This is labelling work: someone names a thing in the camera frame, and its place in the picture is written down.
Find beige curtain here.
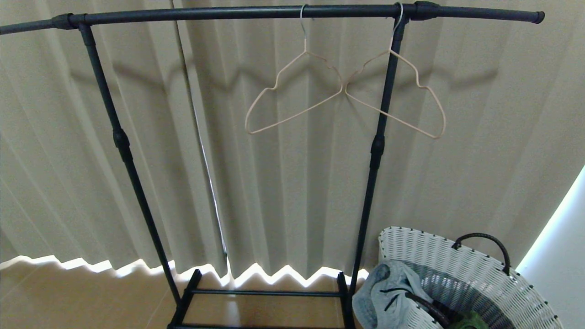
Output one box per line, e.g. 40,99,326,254
0,0,585,289

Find black clothes rack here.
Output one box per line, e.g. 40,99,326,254
0,1,545,329

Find white laundry basket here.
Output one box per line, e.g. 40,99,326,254
378,226,564,329

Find pale grey shorts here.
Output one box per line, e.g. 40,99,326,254
352,260,435,329

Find green long-sleeved shirt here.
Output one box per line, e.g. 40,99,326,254
452,311,489,329

